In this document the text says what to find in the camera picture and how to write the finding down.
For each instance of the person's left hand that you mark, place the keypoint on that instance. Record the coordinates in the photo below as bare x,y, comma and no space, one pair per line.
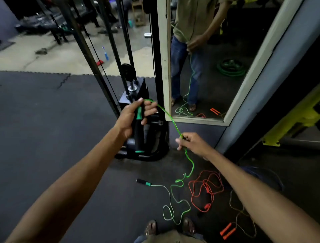
126,117

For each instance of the person's right hand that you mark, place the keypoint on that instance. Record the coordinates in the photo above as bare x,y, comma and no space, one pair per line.
197,145

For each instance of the person's right thumb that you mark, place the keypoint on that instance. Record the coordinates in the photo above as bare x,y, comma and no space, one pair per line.
188,135

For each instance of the person's left thumb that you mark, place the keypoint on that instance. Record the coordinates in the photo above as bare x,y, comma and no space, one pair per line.
138,103

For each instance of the person's left middle finger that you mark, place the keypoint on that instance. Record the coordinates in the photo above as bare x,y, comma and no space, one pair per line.
152,111

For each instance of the person's left forearm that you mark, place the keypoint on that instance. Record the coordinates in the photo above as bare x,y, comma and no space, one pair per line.
67,190

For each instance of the person's right forearm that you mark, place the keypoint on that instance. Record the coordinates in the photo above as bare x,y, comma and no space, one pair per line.
260,197

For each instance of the black pulley wheel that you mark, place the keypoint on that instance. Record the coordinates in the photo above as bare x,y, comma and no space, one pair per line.
128,72

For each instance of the small red object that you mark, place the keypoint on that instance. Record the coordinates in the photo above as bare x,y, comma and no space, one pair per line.
100,62

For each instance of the blue bottle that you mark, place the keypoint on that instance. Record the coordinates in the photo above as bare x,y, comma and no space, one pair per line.
106,53

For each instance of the small white box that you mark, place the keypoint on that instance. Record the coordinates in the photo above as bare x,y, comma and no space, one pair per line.
148,35

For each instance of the teal bottle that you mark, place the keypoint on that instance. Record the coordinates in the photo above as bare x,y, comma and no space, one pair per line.
130,23

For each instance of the wooden stool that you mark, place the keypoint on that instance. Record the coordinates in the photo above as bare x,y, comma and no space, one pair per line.
139,13

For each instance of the person's right sandal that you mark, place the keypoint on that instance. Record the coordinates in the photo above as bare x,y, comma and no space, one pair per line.
188,225

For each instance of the person's trousers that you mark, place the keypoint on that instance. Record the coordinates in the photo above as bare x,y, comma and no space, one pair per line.
170,237

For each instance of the yellow gym machine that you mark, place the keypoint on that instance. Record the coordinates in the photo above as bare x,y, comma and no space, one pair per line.
292,120

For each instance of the small dark floor object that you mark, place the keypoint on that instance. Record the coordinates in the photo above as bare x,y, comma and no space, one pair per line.
41,51

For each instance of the black gym bench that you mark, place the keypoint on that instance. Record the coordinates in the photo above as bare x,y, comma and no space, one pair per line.
42,25

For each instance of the white framed wall mirror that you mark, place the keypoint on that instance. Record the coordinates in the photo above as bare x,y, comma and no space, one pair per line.
200,62

